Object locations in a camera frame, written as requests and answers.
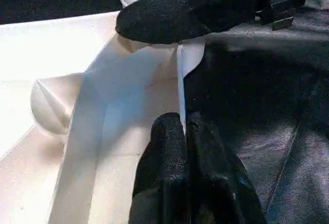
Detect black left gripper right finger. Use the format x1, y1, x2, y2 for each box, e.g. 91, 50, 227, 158
185, 111, 269, 224

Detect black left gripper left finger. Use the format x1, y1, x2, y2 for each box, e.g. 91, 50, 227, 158
127, 112, 191, 224

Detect white plastic table top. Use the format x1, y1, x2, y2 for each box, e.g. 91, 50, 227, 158
0, 10, 207, 224

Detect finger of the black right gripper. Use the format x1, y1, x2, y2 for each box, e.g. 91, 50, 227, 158
115, 0, 242, 46

